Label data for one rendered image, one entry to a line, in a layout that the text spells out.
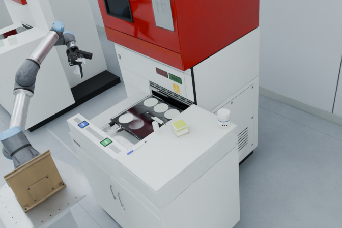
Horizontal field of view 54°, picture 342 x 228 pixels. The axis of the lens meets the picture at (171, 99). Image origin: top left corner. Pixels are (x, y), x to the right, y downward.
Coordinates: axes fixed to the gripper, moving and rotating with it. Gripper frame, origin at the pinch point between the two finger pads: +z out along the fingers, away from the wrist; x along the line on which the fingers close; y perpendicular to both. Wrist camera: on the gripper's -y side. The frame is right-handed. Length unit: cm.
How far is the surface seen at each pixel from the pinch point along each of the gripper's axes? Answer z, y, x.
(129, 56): -9.2, -35.9, -0.1
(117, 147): 63, 1, 10
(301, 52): 12, -200, 8
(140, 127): 51, -21, 3
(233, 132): 82, -58, 36
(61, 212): 85, 36, -7
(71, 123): 30.4, 15.3, -13.0
